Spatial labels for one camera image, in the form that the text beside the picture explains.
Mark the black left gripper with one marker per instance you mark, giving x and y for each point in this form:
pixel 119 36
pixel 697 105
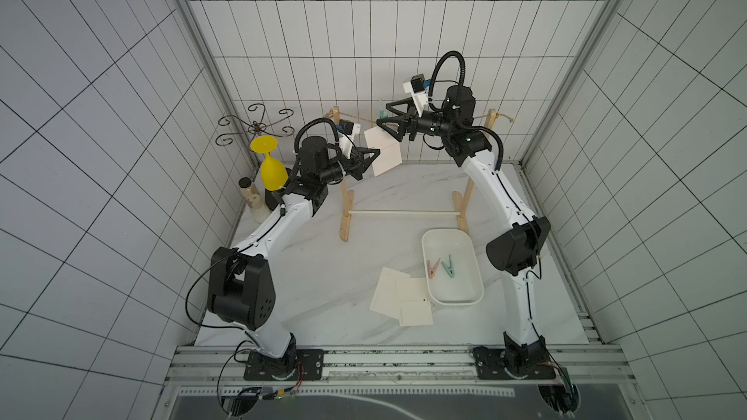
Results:
pixel 358 156

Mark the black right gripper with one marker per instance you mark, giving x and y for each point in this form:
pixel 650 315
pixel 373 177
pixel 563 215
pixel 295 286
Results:
pixel 406 124

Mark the pink clothespin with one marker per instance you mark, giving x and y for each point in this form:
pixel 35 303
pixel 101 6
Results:
pixel 433 267

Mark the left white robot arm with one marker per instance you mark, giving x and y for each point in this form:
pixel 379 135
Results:
pixel 240 287

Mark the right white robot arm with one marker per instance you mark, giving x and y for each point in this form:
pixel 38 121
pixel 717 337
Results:
pixel 443 106

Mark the wooden clothesline stand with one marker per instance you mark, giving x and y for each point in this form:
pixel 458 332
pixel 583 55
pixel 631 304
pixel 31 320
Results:
pixel 461 200

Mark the yellow plastic wine glass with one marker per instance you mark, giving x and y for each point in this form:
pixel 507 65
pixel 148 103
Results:
pixel 272 170

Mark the small corked glass bottle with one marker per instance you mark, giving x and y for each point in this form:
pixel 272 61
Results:
pixel 254 201

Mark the white plastic tray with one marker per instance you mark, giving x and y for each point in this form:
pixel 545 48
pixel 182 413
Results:
pixel 467 288

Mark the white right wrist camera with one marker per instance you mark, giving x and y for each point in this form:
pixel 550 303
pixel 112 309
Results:
pixel 416 89

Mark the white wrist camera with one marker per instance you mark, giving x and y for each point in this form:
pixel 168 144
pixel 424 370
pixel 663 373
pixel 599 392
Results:
pixel 416 89
pixel 348 132

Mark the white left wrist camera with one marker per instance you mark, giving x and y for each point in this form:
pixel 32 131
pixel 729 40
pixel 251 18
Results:
pixel 348 132

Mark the black wire glass rack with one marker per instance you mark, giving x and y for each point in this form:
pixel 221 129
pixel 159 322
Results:
pixel 255 128

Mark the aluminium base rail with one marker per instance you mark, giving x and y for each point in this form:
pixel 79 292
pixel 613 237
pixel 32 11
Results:
pixel 397 365

